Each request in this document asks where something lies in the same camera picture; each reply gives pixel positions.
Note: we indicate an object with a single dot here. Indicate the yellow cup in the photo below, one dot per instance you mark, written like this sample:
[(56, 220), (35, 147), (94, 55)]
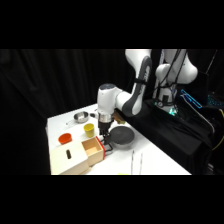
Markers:
[(89, 130)]

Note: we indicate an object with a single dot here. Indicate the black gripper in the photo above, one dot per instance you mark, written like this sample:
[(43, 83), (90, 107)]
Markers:
[(103, 127)]

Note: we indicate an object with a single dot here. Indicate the large grey metal bowl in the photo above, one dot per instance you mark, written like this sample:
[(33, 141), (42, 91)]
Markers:
[(123, 138)]

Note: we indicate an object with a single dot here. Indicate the orange plate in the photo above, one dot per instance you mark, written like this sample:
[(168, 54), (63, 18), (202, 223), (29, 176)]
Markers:
[(65, 138)]

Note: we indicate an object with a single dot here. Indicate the brown wrist camera box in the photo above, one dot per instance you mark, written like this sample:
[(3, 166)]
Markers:
[(119, 118)]

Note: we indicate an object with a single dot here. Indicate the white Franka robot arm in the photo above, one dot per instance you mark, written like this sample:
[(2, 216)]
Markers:
[(133, 93)]

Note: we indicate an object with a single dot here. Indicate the blue lit device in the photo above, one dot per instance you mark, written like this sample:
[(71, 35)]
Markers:
[(191, 98)]

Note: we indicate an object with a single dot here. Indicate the thin metal stick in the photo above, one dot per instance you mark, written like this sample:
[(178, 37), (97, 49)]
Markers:
[(141, 163), (132, 162)]

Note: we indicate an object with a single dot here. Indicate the black curtain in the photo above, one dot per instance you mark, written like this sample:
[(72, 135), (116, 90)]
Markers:
[(33, 100)]

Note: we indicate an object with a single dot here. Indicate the light wooden box with slot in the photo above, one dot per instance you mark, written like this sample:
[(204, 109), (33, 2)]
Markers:
[(66, 159)]

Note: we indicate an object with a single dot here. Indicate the small steel pot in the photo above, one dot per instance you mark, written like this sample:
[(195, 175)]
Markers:
[(81, 117)]

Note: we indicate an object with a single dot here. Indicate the black cloth covered stand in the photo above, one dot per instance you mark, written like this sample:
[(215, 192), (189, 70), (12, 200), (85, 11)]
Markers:
[(173, 136)]

